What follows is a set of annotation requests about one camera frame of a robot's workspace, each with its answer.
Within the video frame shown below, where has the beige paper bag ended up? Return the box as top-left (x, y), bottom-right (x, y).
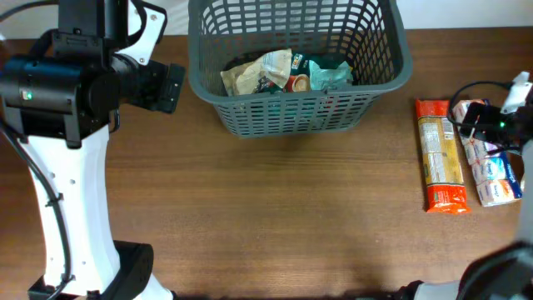
top-left (220, 48), bottom-right (292, 96)

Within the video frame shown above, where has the green coffee mix bag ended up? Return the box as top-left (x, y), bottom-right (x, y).
top-left (257, 52), bottom-right (321, 95)

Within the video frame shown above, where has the orange biscuit package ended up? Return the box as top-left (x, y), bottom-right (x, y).
top-left (416, 99), bottom-right (471, 215)

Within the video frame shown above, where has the grey plastic basket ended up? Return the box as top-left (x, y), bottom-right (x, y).
top-left (188, 0), bottom-right (413, 138)

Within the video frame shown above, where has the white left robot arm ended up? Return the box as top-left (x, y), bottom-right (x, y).
top-left (1, 1), bottom-right (185, 299)

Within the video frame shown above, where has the multicolour tissue pack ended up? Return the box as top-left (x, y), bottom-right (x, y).
top-left (452, 99), bottom-right (522, 207)

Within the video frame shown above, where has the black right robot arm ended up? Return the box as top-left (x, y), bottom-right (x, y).
top-left (388, 102), bottom-right (532, 299)

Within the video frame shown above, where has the teal snack packet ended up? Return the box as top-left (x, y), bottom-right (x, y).
top-left (309, 61), bottom-right (353, 91)

